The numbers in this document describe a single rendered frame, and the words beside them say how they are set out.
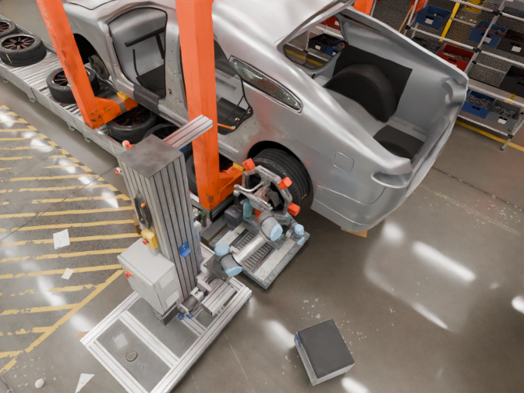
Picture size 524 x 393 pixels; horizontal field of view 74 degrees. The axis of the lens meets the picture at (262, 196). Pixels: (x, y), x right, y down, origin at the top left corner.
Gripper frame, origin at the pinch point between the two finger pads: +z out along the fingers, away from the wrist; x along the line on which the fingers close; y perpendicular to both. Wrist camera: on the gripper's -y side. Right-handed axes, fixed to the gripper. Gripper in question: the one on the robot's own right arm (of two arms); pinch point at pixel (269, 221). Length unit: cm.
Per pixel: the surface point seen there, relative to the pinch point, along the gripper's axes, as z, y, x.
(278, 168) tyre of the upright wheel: 15.4, 34.1, -30.8
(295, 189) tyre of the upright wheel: -5.3, 20.5, -30.4
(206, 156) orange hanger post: 65, 45, 8
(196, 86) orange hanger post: 68, 111, 8
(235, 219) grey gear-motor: 46, -44, -7
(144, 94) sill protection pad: 217, 11, -46
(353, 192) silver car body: -51, 40, -43
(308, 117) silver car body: 4, 85, -47
